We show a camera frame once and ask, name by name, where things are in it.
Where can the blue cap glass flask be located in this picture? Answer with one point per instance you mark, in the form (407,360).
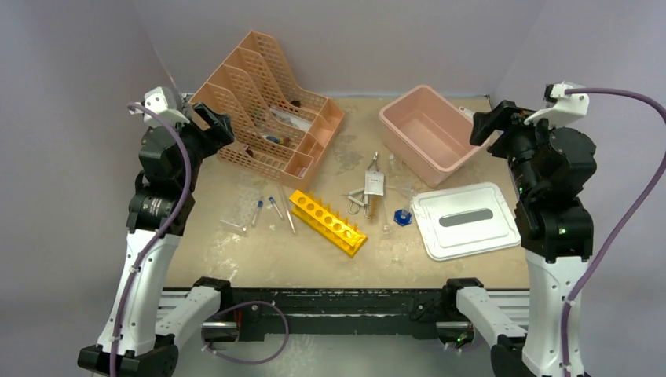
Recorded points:
(402,217)

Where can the pink mesh file organizer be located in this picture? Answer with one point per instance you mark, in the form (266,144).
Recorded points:
(251,79)

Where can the plastic bag with ruler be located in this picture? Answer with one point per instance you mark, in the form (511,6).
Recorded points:
(290,119)

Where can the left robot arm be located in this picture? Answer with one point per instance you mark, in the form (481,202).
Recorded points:
(134,341)

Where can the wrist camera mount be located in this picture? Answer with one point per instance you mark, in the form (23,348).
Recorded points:
(162,102)
(562,108)

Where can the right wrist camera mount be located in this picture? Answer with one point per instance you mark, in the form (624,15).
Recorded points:
(562,108)

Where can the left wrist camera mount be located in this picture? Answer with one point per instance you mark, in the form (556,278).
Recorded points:
(162,102)

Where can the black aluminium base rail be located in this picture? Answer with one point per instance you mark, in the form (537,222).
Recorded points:
(423,314)

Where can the pink plastic bin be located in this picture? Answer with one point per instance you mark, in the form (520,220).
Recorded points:
(428,133)

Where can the clear glassware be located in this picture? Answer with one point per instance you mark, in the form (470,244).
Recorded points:
(399,179)

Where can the bag of coloured markers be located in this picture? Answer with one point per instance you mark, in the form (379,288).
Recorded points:
(285,141)

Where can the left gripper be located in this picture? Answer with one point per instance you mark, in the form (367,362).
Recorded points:
(219,133)

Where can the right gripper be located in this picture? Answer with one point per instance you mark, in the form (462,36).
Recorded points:
(505,116)

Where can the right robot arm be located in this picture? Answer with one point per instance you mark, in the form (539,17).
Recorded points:
(549,167)

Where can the white label card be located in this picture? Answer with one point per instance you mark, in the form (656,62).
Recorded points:
(467,112)

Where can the yellow test tube rack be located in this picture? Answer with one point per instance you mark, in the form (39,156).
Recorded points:
(323,220)

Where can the white bin lid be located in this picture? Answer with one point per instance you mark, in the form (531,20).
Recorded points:
(464,221)

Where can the clear plastic tube tray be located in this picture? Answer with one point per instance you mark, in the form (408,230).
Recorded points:
(239,211)

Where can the brown test tube brush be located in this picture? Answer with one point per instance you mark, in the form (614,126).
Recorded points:
(370,206)

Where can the blue cap test tube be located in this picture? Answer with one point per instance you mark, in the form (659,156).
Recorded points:
(256,213)
(276,208)

